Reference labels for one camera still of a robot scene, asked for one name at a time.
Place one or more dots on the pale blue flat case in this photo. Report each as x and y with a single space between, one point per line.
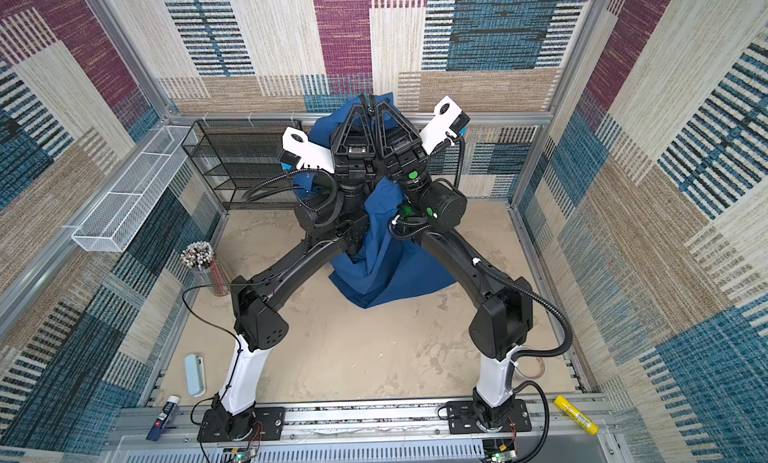
194 375

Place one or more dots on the metal cup of pens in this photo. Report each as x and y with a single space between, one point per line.
201 258

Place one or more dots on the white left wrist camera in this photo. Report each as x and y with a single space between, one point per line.
301 153

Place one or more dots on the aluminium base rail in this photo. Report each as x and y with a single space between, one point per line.
388 430

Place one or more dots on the white wire mesh basket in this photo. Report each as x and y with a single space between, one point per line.
116 219

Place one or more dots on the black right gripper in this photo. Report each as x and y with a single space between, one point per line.
401 148

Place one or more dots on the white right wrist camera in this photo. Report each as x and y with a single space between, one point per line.
448 122

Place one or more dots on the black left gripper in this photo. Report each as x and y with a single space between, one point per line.
350 166

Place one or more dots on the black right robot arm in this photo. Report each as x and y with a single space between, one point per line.
429 217

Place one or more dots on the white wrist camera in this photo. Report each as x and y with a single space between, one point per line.
301 153
448 122

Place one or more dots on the black wire mesh shelf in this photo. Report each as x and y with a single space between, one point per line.
234 155

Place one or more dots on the clear tape roll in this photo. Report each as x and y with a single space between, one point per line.
531 368

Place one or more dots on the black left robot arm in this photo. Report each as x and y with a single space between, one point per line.
331 183

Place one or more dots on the blue white glue stick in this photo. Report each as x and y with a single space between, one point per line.
163 418

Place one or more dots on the yellow marker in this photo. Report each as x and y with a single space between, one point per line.
574 413

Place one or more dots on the blue zip jacket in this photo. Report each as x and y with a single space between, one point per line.
386 269

